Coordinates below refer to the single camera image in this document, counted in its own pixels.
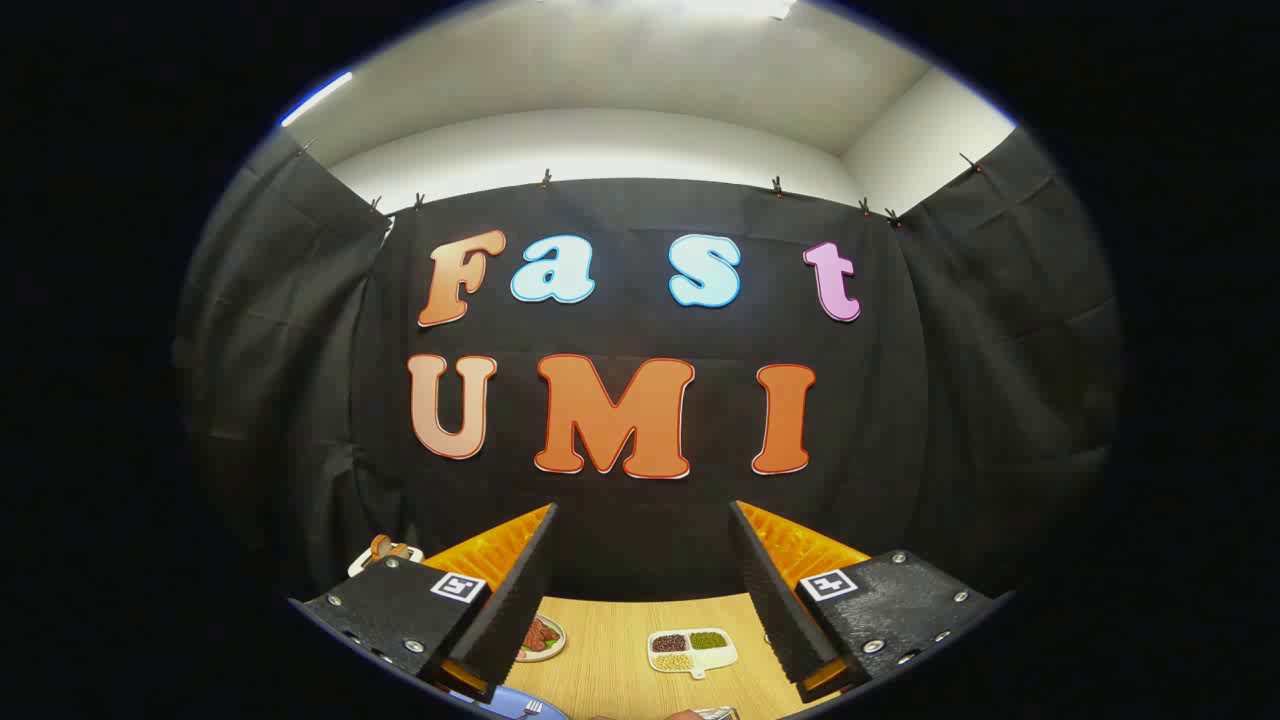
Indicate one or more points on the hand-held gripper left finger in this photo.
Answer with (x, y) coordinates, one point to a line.
(515, 590)

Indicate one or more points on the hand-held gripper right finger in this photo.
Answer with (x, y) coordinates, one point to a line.
(775, 590)

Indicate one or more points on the brown fried meat pieces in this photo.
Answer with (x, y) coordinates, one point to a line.
(540, 633)

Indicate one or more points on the oval white food dish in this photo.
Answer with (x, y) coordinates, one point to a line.
(545, 652)

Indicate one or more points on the green mung beans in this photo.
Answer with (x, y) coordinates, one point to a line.
(708, 640)

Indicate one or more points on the divided white bean dish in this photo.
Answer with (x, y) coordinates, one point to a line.
(715, 657)

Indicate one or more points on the blue round plate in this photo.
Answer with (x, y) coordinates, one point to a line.
(500, 700)

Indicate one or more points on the dark red beans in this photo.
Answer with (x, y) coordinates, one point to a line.
(668, 643)

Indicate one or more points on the yellow soybeans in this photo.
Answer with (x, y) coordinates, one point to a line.
(673, 661)

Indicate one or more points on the toasted bread slice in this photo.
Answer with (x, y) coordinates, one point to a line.
(381, 546)

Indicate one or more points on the cream white toaster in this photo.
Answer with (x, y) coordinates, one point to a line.
(362, 564)

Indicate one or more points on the row of black cloth clips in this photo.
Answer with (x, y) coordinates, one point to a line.
(776, 186)

